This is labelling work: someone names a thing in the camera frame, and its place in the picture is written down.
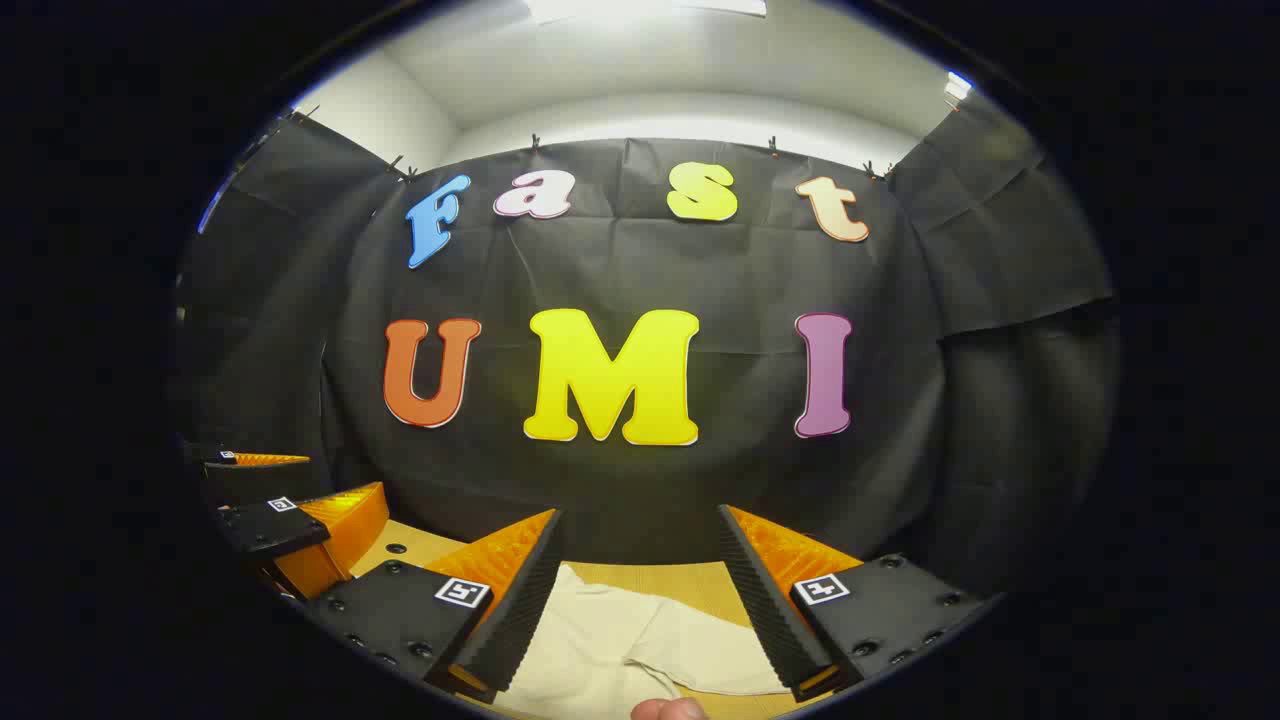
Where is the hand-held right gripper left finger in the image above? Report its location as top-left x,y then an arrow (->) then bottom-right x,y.
303,508 -> 566,703

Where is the ceiling light panel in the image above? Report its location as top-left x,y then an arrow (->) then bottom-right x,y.
525,0 -> 769,26

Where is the cream sweatshirt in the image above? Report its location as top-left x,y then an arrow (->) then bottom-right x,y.
495,563 -> 791,720

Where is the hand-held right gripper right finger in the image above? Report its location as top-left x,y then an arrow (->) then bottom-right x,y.
716,504 -> 1001,703

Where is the black backdrop cloth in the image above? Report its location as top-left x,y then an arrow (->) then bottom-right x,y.
175,95 -> 1121,611

